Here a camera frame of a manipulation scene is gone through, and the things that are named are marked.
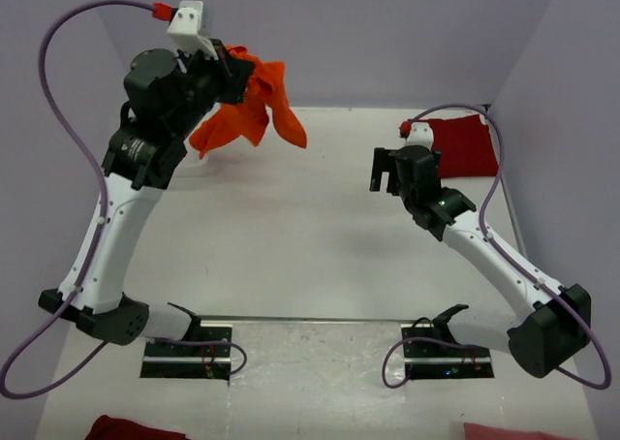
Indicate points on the dark red cloth bottom left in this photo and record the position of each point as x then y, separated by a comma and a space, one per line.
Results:
109, 428

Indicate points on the folded dark red t-shirt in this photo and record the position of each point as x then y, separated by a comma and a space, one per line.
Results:
465, 146

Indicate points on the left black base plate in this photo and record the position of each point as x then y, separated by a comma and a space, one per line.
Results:
165, 361

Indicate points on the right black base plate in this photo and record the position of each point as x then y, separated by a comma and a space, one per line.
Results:
428, 361

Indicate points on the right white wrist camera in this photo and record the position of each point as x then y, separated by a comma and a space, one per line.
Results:
421, 134

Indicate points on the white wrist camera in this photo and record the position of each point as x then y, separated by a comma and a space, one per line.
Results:
189, 29
421, 134

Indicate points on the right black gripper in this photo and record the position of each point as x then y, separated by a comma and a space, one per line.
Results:
385, 162

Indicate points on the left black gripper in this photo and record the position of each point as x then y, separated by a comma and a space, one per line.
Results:
232, 71

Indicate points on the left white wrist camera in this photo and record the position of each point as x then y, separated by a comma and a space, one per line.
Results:
189, 29

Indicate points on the pink cloth bottom right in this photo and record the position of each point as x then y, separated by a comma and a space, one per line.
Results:
485, 432

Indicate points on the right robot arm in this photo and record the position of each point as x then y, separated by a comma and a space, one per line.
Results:
550, 319

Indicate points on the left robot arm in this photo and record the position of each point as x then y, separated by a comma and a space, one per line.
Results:
168, 94

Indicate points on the orange t-shirt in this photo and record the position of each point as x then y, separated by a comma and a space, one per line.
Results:
265, 103

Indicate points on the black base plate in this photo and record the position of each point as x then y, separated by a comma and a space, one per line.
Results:
165, 361
428, 361

